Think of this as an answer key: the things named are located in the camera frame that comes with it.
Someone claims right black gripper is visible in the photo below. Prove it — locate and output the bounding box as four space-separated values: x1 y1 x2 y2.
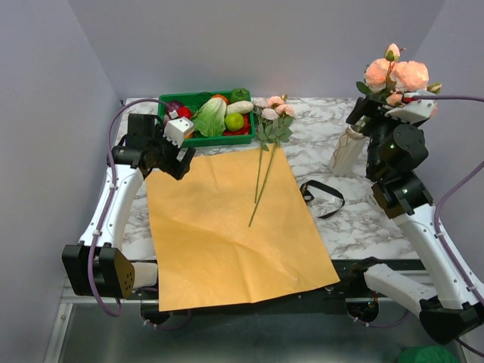
345 92 420 175

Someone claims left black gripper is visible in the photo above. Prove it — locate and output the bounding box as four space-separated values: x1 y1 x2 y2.
147 124 195 180

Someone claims pink flower stem two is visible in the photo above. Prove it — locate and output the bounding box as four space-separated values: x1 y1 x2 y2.
356 43 430 105

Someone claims orange wrapping paper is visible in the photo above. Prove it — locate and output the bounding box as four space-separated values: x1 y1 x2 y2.
146 149 339 311

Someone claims black printed ribbon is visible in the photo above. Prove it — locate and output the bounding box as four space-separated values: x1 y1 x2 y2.
299 179 346 219

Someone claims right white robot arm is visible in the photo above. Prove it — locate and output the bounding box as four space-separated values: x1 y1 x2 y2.
346 92 483 344

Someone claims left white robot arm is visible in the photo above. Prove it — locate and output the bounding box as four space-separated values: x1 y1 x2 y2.
62 113 195 299

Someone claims white ribbed vase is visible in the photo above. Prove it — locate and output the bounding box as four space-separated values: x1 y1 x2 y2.
328 126 368 176

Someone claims red tomato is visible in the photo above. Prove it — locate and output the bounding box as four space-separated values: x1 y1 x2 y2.
176 107 193 119

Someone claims green cabbage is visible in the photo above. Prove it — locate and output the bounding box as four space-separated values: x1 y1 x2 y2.
192 98 227 138

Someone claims purple onion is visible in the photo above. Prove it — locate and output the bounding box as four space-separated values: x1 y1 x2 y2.
165 100 184 115

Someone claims green plastic basket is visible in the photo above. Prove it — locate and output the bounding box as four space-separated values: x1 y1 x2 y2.
159 90 256 147

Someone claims green lime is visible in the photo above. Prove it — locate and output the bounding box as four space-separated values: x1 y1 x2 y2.
225 113 245 132

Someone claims red chili pepper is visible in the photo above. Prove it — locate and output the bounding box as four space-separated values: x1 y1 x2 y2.
223 113 250 136

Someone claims orange fruit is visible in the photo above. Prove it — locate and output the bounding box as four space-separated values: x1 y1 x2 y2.
210 94 229 105

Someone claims pink flower stem three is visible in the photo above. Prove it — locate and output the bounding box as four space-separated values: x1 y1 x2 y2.
248 95 295 227

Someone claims white radish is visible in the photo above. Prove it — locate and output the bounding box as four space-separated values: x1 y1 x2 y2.
226 101 254 115

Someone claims green bell pepper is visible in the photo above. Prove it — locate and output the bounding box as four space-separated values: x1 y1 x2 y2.
229 88 251 104

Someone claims pink flower stem four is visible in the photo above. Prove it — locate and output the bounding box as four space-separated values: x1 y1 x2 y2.
253 98 278 203

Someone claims green object bottom corner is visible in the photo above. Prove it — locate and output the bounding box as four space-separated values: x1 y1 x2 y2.
395 346 459 363

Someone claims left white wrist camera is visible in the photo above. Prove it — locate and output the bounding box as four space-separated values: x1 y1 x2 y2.
163 117 194 148

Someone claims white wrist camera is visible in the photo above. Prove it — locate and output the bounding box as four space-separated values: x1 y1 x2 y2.
163 117 194 148
384 90 437 126

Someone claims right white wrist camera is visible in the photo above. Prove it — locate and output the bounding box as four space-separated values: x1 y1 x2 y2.
384 90 437 126

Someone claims black base frame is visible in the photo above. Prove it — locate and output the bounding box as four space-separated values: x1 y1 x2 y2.
123 259 430 315

